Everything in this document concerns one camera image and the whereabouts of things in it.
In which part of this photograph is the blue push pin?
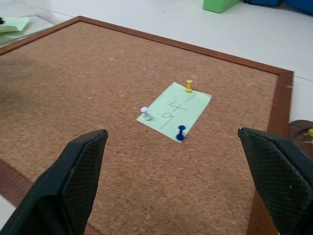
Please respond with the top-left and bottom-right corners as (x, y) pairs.
(176, 125), (186, 141)

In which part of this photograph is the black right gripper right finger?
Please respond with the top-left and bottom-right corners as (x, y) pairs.
(237, 127), (313, 235)

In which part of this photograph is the cork board with wooden frame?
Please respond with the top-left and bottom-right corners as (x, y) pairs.
(0, 16), (294, 235)

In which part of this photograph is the green note pile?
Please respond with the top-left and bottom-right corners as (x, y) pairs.
(0, 16), (31, 34)

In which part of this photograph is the blue boxing glove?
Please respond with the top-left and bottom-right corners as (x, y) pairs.
(243, 0), (313, 16)

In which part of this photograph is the green foam block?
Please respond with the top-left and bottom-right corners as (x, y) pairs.
(202, 0), (243, 13)

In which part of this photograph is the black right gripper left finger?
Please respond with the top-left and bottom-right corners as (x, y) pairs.
(0, 129), (109, 235)

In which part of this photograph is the brown wooden dish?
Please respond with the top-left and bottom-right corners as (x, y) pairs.
(288, 119), (313, 159)

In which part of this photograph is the clear plastic tray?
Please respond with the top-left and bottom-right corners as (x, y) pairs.
(0, 3), (74, 47)

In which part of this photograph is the green paper note with numbers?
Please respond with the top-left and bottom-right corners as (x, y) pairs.
(135, 82), (213, 143)

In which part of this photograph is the white push pin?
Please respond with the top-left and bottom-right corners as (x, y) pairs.
(140, 107), (153, 121)

